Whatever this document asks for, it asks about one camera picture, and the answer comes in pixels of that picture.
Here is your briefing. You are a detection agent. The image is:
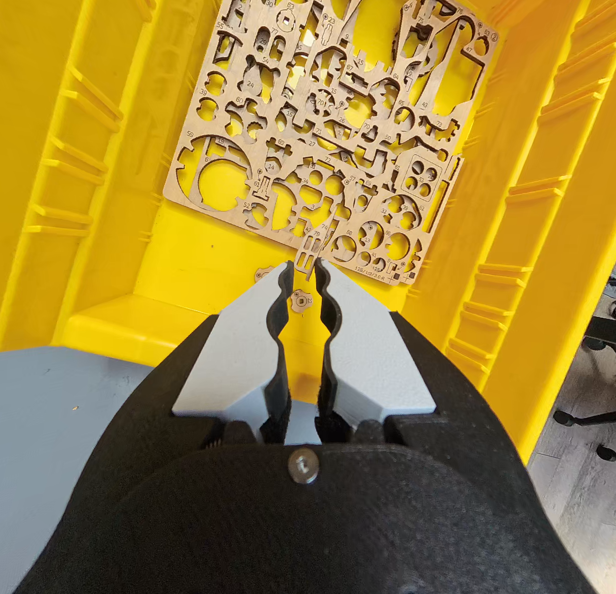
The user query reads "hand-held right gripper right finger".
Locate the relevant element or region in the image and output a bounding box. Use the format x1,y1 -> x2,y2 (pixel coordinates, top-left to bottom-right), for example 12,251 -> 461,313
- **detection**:
315,259 -> 437,443

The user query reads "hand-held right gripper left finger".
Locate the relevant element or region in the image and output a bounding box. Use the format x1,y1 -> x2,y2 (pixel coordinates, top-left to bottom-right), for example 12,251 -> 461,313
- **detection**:
172,261 -> 295,445

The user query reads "yellow plastic bin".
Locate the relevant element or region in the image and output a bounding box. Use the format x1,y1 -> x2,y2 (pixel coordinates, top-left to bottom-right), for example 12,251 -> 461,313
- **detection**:
0,0 -> 616,466

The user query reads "black office chair base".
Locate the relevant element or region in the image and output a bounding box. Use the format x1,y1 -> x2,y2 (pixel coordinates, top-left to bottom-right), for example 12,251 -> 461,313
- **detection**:
552,267 -> 616,462

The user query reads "large punched wooden part sheet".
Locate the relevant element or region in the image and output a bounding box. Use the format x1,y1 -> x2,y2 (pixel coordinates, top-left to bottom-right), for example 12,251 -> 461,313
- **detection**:
163,0 -> 501,287

